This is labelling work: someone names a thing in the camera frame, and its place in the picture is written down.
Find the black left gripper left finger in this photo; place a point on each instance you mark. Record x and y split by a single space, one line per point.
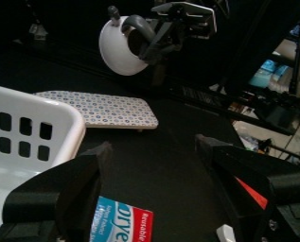
47 195

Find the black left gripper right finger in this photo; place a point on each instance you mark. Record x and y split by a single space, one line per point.
258 176

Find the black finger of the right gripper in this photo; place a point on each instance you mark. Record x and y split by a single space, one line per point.
160 39
167 53

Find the blue red dryer sheet box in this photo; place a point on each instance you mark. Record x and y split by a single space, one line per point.
120 222

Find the black box on shelf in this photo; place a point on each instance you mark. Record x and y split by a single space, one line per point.
283 115

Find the white plastic laundry basket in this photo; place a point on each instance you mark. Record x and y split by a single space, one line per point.
35 126

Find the dotted toy ironing board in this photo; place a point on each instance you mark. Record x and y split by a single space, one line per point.
111 110

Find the light blue plastic container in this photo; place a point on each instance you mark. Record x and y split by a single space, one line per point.
265 75

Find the small white grey background object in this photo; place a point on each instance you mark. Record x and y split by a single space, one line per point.
39 31

